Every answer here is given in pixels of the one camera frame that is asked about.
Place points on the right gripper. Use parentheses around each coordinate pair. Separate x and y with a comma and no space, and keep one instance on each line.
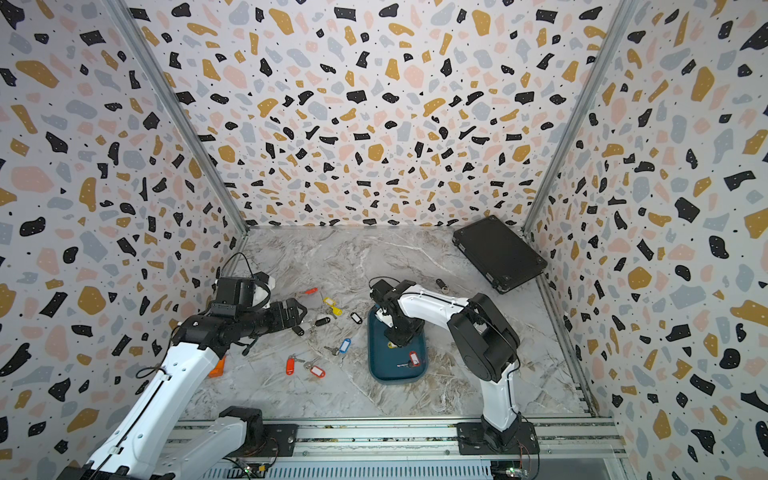
(399,341)

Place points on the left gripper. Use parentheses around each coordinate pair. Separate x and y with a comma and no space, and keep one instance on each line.
(280,321)

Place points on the red tag key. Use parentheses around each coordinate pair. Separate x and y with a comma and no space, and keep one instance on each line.
(315,370)
(292,363)
(412,362)

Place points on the teal storage box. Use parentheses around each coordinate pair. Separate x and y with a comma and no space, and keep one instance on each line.
(382,361)

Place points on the blue tag key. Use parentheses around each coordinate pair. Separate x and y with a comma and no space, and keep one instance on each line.
(341,349)

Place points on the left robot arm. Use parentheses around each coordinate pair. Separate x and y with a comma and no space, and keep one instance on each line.
(134,449)

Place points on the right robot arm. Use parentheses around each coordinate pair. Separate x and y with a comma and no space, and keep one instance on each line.
(486,343)

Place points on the orange object on table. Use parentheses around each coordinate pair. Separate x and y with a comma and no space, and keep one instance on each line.
(218,370)

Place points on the black laptop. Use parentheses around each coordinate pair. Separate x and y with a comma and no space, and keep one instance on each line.
(503,258)

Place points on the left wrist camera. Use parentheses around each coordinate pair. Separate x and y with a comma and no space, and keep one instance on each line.
(238,295)

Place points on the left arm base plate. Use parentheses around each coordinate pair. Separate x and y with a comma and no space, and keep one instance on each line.
(271,440)

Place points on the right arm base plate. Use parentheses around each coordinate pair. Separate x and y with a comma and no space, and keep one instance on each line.
(480,438)

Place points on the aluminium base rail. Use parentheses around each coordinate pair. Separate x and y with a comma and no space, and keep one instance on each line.
(559,447)

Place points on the left aluminium corner post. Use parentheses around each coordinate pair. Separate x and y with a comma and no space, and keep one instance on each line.
(124,22)

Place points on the aluminium corner post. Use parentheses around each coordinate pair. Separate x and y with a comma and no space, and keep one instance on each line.
(124,22)
(616,29)

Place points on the right aluminium corner post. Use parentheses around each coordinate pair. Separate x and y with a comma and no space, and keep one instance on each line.
(616,29)

